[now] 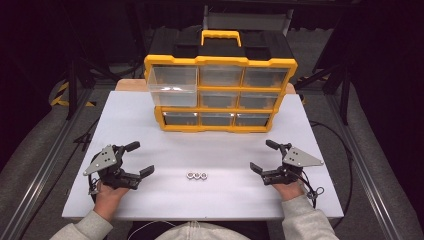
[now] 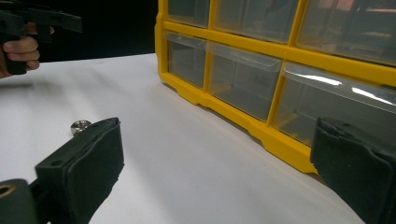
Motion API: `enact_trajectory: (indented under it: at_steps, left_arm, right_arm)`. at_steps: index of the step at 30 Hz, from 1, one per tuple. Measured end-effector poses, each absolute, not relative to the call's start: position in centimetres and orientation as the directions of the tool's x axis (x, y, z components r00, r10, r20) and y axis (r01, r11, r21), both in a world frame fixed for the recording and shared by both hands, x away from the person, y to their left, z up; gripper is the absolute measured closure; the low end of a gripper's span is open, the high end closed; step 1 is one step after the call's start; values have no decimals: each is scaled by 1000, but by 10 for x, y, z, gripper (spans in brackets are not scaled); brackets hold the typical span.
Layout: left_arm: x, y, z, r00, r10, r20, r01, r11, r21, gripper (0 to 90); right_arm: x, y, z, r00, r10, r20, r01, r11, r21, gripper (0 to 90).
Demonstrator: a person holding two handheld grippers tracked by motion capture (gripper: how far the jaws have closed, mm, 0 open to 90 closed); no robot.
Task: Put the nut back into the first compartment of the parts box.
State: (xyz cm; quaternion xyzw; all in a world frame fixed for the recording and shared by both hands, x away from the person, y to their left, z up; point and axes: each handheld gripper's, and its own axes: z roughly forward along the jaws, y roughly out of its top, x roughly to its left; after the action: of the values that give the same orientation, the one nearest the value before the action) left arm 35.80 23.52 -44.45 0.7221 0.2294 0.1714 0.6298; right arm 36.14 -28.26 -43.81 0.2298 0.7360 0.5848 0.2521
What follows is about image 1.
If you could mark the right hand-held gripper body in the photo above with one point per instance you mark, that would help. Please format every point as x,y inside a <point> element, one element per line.
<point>300,158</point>

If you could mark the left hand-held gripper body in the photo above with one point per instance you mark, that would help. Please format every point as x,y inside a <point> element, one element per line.
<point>101,160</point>

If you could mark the small silver hex nut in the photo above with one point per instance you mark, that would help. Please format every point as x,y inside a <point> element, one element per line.
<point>190,175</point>
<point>203,176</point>
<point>197,175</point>

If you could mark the clear plastic drawer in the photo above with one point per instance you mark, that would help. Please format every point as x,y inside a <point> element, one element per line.
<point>173,83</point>

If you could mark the yellow black drawer organizer cabinet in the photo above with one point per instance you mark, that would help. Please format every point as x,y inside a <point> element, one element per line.
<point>220,60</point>

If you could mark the person's right hand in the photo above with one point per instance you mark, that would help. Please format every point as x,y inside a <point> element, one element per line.
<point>290,190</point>

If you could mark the person's left hand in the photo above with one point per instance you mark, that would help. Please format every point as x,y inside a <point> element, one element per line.
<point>108,200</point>

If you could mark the grid of clear cabinet drawers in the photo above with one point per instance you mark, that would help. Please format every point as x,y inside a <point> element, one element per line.
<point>263,77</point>

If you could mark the yellow black hazard tape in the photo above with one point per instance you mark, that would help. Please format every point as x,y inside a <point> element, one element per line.
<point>60,100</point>

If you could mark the black metal stand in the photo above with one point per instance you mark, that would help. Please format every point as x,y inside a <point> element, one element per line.
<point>345,100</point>
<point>71,93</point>

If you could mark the person's grey hoodie torso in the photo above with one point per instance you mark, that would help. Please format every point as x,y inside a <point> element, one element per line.
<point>200,231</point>

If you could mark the aluminium floor rail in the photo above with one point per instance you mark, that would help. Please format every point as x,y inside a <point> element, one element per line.
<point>363,166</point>
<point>43,170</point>

